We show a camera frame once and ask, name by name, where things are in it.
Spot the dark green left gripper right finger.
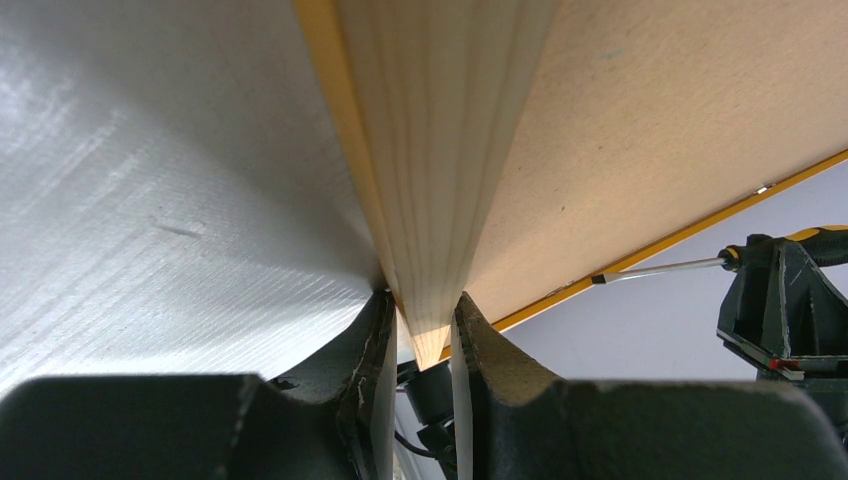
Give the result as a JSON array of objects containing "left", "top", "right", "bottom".
[{"left": 450, "top": 294, "right": 847, "bottom": 479}]

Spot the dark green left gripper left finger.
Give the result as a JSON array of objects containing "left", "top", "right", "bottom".
[{"left": 1, "top": 291, "right": 396, "bottom": 479}]

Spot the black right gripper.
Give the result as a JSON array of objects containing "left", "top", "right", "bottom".
[{"left": 717, "top": 243, "right": 847, "bottom": 438}]

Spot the black yellow screwdriver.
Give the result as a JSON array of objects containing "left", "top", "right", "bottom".
[{"left": 591, "top": 225, "right": 847, "bottom": 285}]

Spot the yellow wooden picture frame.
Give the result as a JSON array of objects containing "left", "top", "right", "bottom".
[{"left": 294, "top": 1, "right": 847, "bottom": 367}]

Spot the brown fibreboard frame backing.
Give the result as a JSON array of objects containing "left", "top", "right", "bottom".
[{"left": 467, "top": 1, "right": 847, "bottom": 321}]

